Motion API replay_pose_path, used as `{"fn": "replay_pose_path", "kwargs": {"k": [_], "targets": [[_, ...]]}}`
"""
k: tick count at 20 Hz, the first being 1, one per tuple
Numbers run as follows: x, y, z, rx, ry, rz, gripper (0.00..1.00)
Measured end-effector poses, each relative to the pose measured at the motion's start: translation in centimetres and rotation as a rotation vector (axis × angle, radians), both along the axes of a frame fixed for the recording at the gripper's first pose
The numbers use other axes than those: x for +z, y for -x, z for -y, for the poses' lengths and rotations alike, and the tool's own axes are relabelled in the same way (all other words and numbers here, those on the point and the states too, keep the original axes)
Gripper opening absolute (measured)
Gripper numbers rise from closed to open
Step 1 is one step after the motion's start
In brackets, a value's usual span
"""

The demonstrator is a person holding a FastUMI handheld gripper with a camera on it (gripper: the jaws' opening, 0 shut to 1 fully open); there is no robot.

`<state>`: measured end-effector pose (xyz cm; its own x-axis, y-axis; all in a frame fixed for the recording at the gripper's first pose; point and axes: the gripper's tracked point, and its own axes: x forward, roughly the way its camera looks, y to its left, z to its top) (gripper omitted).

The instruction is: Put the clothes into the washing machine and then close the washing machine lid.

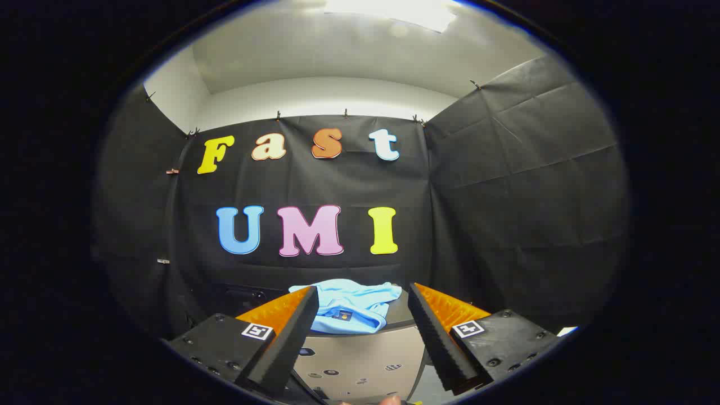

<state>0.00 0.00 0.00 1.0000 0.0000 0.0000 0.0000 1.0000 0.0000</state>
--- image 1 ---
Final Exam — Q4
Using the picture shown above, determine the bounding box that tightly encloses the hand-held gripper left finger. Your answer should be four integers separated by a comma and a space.
168, 286, 320, 397

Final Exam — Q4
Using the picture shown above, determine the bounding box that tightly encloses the black backdrop cloth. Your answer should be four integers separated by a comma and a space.
93, 53, 629, 344

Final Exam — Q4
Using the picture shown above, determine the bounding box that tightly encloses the ceiling light panel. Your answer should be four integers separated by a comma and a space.
325, 0, 457, 33

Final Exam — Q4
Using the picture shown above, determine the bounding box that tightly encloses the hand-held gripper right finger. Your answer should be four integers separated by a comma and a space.
407, 282, 564, 395

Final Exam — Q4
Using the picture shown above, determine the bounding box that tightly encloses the row of black clips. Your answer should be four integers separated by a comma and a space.
145, 79, 483, 139

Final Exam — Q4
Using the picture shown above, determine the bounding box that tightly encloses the light blue shirt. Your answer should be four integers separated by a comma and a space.
289, 278, 403, 335

